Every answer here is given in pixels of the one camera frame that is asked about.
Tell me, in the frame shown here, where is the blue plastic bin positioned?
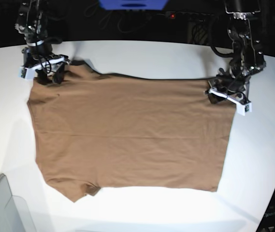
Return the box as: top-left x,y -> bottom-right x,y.
99,0 -> 168,10

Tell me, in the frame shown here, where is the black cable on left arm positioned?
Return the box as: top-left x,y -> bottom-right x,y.
209,20 -> 236,58

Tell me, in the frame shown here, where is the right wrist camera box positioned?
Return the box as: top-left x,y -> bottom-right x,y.
18,66 -> 35,80

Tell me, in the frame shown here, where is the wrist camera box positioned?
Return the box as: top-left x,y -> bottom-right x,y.
18,66 -> 35,80
236,101 -> 252,116

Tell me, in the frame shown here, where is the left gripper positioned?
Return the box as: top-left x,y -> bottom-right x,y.
204,73 -> 250,104

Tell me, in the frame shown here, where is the power strip with red light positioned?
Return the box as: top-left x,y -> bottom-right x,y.
164,11 -> 214,21

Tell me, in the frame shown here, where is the grey box at table corner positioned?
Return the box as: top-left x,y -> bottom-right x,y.
0,174 -> 37,232

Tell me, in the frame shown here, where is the brown t-shirt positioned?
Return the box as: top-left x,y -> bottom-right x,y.
28,63 -> 235,202

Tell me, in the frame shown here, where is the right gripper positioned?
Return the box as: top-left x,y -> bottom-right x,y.
22,47 -> 70,85

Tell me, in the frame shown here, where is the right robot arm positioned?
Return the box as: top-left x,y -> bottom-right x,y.
15,0 -> 70,85

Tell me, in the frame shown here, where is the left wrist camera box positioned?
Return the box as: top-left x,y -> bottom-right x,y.
236,101 -> 252,116

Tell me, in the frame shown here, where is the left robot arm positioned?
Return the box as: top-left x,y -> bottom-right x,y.
205,0 -> 266,106

